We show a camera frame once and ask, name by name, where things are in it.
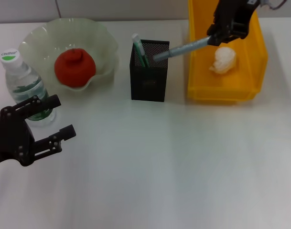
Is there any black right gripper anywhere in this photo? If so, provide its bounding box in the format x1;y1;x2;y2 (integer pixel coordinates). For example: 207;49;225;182
206;0;259;46

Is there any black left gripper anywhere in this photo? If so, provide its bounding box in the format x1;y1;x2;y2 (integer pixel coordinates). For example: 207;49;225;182
0;94;76;167

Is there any white paper ball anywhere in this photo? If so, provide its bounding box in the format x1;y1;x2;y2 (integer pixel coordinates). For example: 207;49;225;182
208;46;238;74

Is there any grey glitter marker pen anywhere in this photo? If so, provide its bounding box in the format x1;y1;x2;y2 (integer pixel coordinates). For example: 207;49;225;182
152;35;212;62

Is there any clear water bottle green label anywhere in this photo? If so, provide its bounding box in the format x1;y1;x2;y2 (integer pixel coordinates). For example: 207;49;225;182
0;49;57;127

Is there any red round fruit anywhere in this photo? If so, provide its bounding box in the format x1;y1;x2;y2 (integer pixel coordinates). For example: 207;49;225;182
54;47;97;88

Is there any green pen white tip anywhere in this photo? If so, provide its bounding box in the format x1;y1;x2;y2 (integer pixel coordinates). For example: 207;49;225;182
131;33;151;69

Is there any pale green glass fruit plate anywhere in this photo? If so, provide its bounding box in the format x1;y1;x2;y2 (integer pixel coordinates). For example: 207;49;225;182
18;18;119;98

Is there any black mesh pen holder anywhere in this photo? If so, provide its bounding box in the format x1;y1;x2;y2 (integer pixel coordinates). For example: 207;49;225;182
130;39;170;103

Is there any yellow plastic bin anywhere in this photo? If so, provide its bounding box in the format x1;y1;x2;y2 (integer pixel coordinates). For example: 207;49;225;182
187;0;269;105

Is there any right gripper cable with plug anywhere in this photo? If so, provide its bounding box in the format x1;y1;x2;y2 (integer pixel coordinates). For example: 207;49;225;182
259;0;288;10

